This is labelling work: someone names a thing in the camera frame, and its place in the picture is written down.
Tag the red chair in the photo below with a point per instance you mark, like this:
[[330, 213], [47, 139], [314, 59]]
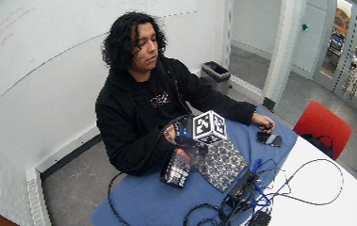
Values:
[[323, 127]]

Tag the white marker cube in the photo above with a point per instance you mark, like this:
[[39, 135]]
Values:
[[210, 126]]

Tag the black bag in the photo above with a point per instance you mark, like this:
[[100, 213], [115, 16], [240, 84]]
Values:
[[319, 142]]

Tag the black and red packet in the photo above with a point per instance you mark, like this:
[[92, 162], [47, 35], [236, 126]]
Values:
[[178, 169]]

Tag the the person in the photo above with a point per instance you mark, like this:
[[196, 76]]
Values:
[[144, 106]]

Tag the small black adapter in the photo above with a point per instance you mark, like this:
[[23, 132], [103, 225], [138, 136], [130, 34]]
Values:
[[262, 218]]

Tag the black electronics box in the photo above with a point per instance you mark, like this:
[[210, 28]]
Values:
[[242, 188]]

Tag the white wall board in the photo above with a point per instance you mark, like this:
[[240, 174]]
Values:
[[60, 37]]

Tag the grey trash bin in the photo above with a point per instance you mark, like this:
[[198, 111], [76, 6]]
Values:
[[215, 76]]

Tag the blue patterned pouch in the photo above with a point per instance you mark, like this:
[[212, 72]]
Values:
[[222, 164]]

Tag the glass door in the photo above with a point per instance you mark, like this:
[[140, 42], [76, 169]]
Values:
[[354, 56]]

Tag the blue table cloth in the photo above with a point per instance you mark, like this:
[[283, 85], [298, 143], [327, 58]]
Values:
[[158, 201]]

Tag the black smartphone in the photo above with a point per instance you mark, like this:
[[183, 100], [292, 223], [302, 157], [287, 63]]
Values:
[[270, 139]]

